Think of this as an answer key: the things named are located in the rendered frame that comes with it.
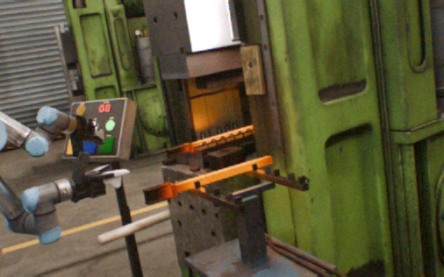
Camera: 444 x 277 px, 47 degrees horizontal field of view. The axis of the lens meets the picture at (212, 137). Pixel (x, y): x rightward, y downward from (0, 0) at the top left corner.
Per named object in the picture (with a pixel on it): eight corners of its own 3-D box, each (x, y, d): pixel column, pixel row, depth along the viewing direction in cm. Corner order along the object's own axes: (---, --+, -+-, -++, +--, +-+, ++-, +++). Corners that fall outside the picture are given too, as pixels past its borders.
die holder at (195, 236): (232, 291, 190) (213, 178, 182) (178, 264, 221) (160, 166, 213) (331, 239, 222) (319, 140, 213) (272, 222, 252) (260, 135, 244)
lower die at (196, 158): (204, 168, 197) (200, 147, 195) (176, 163, 213) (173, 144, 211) (282, 143, 220) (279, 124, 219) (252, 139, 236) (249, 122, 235)
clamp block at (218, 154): (223, 173, 187) (220, 155, 186) (209, 170, 194) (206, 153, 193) (247, 164, 194) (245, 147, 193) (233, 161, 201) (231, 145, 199)
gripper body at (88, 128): (99, 122, 219) (80, 113, 209) (96, 141, 217) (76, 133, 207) (86, 123, 223) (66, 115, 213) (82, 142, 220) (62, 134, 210)
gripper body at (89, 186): (99, 190, 184) (68, 200, 178) (95, 167, 183) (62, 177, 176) (108, 194, 178) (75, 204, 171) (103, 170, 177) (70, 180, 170)
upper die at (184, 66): (189, 78, 190) (185, 53, 188) (162, 80, 206) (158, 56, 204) (271, 61, 213) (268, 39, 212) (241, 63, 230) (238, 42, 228)
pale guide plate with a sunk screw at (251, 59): (261, 95, 177) (255, 46, 174) (246, 95, 185) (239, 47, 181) (267, 93, 179) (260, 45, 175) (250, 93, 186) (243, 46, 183)
